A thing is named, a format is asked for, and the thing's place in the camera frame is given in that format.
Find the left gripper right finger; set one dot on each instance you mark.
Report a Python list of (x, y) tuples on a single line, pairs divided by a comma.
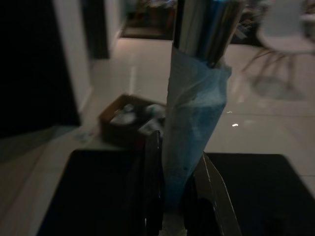
[(209, 216)]

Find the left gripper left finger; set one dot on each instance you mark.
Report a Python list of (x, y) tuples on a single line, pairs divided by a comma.
[(153, 184)]

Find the black floor mat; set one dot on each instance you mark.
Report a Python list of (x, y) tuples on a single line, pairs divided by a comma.
[(258, 196)]

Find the brown cardboard box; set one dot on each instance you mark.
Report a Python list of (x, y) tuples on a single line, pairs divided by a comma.
[(118, 132)]

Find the white rubbish piece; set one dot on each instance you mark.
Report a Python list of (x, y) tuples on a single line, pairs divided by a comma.
[(155, 110), (123, 115)]

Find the dark rug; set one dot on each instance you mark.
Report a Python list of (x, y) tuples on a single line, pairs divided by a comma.
[(147, 32)]

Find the black door panel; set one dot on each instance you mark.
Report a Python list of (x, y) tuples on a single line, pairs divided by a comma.
[(29, 61)]

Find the white chair with wooden legs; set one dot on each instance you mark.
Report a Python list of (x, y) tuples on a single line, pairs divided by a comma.
[(283, 24)]

